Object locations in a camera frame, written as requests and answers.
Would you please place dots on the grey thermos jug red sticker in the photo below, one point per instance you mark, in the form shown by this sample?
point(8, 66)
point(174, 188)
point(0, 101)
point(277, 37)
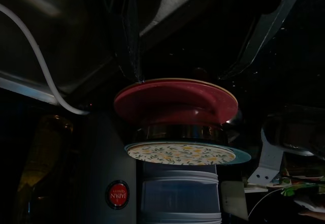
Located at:
point(101, 158)

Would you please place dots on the floral print plate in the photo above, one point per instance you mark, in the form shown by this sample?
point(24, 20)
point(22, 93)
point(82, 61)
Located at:
point(177, 154)

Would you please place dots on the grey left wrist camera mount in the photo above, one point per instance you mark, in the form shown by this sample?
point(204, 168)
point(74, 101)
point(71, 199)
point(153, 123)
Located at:
point(269, 163)

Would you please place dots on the light blue plate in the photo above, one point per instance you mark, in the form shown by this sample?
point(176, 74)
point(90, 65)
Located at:
point(241, 156)

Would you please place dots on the stainless steel sink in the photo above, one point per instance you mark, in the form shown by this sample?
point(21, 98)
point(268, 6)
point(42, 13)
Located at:
point(50, 31)

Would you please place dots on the pink plate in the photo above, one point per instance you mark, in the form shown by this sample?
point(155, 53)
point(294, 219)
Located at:
point(157, 102)

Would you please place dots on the colourful printed packaging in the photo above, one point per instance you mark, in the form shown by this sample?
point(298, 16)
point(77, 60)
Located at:
point(292, 188)

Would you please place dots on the yellow oil bottle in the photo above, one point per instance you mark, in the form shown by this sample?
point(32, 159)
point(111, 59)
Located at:
point(43, 158)

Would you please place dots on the tiered translucent plastic container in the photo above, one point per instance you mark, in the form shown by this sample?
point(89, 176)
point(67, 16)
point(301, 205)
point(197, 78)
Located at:
point(177, 191)

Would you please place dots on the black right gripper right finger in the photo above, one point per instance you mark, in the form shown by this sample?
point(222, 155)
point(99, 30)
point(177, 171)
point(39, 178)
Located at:
point(269, 23)

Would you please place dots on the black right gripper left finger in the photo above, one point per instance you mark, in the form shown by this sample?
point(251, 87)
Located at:
point(129, 43)

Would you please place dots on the grey plastic box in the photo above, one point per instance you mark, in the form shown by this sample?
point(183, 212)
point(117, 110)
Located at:
point(233, 201)

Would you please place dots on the steel bowl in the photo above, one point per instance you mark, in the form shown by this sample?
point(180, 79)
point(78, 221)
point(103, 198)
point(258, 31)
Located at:
point(177, 132)

